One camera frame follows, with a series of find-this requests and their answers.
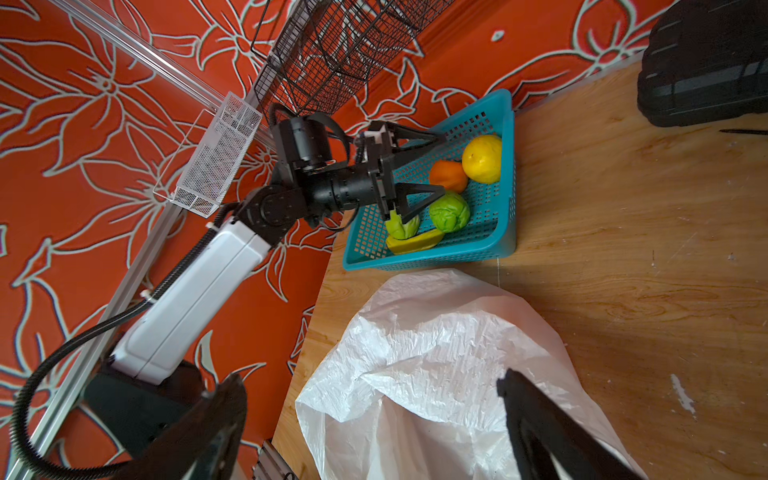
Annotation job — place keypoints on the black wire wall basket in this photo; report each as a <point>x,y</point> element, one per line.
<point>327,51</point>

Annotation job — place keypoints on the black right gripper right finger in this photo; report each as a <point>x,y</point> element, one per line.
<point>547,443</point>

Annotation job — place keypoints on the teal plastic basket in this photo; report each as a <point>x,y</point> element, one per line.
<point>491,229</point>

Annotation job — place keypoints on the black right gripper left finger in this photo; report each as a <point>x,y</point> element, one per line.
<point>204,444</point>

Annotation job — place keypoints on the yellow lemon fruit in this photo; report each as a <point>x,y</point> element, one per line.
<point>482,159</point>

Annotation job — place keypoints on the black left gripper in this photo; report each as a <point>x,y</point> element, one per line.
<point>373,183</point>

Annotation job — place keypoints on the clear plastic wall bin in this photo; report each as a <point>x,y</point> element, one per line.
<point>201,170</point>

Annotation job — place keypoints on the yellow banana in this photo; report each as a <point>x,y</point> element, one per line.
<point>418,243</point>

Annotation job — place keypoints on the orange fruit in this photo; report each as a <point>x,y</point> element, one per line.
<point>450,175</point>

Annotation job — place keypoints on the white plastic bag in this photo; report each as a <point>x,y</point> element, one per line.
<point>409,392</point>

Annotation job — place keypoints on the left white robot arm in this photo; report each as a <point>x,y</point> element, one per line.
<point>320,171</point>

